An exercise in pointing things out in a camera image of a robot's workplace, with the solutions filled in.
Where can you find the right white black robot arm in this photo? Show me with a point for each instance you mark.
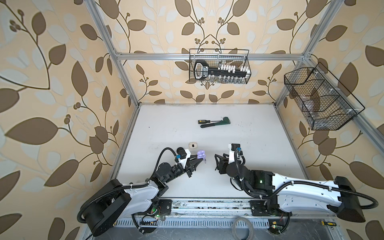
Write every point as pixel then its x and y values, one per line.
pixel 274 194

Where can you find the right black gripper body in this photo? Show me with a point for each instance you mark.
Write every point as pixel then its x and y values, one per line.
pixel 227 166

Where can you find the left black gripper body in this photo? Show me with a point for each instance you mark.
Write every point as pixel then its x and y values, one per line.
pixel 176 171

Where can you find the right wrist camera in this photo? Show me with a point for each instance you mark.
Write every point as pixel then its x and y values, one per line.
pixel 234 154

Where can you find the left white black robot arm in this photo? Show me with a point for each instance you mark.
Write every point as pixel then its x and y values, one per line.
pixel 139 201

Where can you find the green handled tool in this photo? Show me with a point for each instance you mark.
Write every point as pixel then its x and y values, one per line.
pixel 224 121

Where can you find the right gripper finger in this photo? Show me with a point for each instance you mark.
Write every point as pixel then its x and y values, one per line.
pixel 221 166
pixel 224 158

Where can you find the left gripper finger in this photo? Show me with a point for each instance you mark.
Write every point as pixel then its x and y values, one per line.
pixel 194 158
pixel 192 165

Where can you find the back wire basket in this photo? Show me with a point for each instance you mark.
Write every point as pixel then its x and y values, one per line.
pixel 238 57

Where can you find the purple round earbud case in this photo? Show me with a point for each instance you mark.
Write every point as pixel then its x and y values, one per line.
pixel 201 154

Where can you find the small yellow black screwdriver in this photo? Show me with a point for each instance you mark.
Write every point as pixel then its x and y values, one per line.
pixel 332 224

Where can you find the black tool set in basket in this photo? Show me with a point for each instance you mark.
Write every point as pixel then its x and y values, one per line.
pixel 221 73

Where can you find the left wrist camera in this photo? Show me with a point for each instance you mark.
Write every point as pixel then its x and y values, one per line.
pixel 182 159

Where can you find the black round earbud case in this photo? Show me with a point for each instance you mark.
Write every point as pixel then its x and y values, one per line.
pixel 180 150

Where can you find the white earbud charging case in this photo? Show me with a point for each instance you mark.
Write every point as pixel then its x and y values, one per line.
pixel 193 145

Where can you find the side wire basket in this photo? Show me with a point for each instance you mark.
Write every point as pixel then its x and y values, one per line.
pixel 326 103

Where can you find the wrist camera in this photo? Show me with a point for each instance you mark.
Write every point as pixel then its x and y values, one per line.
pixel 234 154
pixel 182 159

